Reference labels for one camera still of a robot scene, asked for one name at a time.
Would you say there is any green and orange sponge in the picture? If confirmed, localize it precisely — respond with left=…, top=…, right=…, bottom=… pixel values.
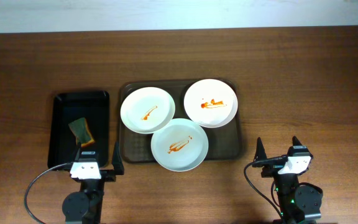
left=68, top=118, right=95, bottom=147

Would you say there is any white plate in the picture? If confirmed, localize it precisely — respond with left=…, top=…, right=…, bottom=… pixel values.
left=120, top=87, right=176, bottom=134
left=183, top=79, right=238, bottom=128

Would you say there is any pale blue plate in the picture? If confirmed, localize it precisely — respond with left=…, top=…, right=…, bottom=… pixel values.
left=150, top=118, right=209, bottom=172

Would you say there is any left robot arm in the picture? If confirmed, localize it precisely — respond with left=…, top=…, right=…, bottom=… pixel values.
left=62, top=143, right=124, bottom=224

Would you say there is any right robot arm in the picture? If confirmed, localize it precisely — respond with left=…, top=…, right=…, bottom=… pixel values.
left=252, top=136, right=323, bottom=223

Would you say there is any brown plastic serving tray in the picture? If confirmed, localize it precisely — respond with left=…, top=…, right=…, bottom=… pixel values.
left=117, top=79, right=243, bottom=164

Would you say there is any black rectangular tray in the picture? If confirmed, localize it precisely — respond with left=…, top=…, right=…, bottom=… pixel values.
left=47, top=90, right=110, bottom=168

